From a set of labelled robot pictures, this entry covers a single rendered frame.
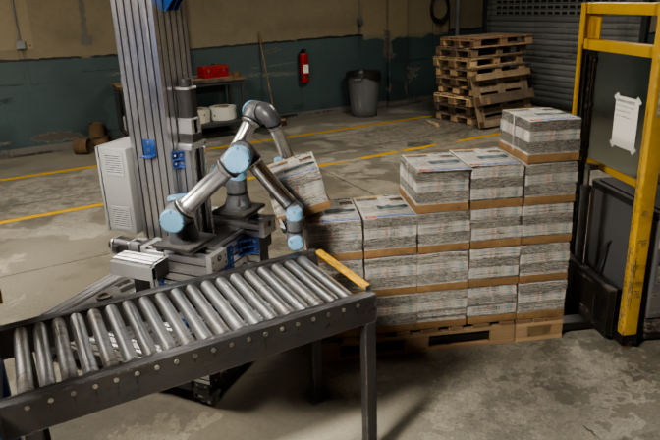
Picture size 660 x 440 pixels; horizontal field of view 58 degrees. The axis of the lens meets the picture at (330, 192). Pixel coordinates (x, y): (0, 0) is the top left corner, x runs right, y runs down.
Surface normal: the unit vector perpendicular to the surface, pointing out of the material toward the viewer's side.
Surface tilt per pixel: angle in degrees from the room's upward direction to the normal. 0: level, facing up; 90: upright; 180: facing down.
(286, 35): 90
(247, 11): 90
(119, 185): 90
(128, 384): 90
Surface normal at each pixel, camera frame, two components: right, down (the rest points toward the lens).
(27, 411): 0.48, 0.26
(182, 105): -0.40, 0.29
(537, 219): 0.14, 0.29
